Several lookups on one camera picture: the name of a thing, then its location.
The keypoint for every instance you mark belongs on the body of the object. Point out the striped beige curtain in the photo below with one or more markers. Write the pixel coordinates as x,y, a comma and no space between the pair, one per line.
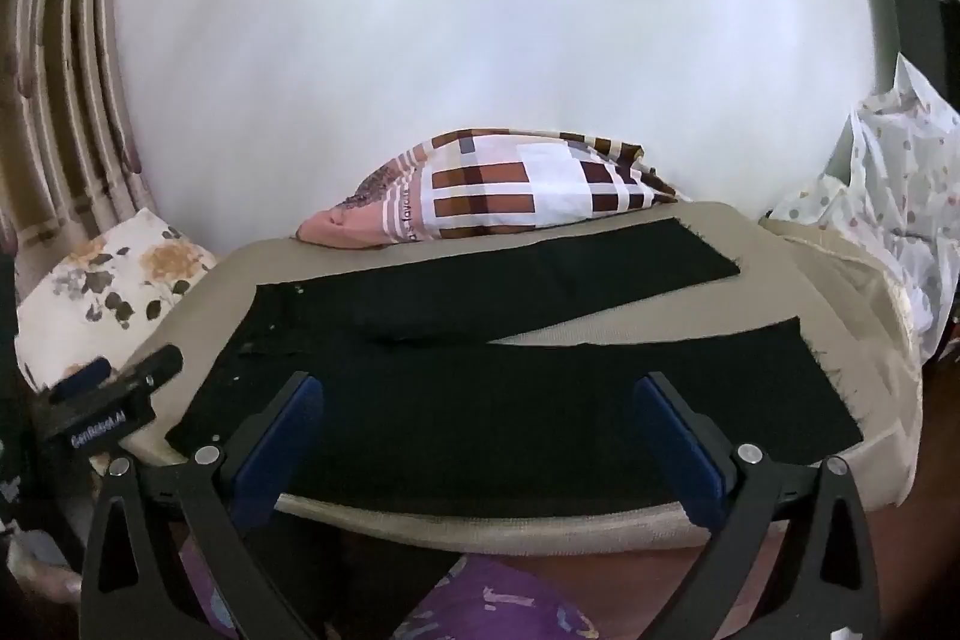
67,85

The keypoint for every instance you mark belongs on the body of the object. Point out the beige woven mat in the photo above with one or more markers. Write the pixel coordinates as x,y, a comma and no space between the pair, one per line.
765,280

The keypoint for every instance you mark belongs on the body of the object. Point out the black pants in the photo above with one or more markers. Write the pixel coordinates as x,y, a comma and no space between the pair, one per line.
525,385

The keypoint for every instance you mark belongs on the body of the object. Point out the purple patterned clothing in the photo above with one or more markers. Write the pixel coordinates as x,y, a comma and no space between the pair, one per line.
495,602

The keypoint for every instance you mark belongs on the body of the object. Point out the beige bed sheet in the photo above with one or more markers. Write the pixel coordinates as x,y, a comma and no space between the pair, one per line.
862,295

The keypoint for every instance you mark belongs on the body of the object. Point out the floral cream pillow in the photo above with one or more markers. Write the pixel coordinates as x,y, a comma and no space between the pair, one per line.
97,287

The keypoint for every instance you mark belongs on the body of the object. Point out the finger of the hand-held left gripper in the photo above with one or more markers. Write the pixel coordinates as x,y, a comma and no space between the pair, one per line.
159,367
84,379

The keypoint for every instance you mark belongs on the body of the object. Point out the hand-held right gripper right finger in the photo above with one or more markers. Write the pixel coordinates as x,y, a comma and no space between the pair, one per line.
684,456

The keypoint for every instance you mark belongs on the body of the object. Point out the white dotted cloth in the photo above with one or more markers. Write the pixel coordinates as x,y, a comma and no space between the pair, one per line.
900,183

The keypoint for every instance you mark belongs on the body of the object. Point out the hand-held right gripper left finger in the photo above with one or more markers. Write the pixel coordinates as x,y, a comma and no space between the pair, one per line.
276,452

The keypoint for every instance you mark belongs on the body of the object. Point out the checked brown white pillow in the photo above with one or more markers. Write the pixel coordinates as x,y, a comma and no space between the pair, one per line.
487,190

